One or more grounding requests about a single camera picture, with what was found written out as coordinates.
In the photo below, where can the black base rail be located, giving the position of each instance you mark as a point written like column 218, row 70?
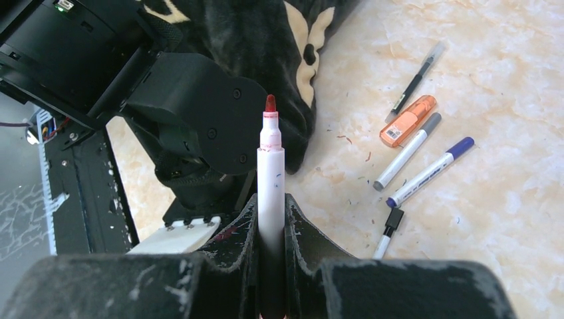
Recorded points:
column 85, row 202

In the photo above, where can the black gel pen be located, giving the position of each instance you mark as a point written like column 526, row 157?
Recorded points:
column 426, row 65

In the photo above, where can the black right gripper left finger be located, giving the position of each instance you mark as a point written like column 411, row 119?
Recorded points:
column 219, row 280

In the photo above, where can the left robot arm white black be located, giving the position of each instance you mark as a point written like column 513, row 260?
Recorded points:
column 85, row 62

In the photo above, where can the white marker purple cap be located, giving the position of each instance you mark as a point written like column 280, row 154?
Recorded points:
column 429, row 173

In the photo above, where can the black floral plush blanket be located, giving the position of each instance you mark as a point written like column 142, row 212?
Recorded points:
column 275, row 43

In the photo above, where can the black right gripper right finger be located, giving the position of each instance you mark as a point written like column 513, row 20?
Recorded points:
column 324, row 281

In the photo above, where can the thin white red-tip pen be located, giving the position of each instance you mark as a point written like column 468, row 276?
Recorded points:
column 271, row 214

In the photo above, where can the white marker black cap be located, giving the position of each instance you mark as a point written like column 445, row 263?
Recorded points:
column 407, row 152

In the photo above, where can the orange pen red cap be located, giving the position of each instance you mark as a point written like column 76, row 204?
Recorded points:
column 401, row 127

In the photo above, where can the thin white black-tip pen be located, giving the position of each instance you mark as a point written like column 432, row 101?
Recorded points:
column 391, row 225

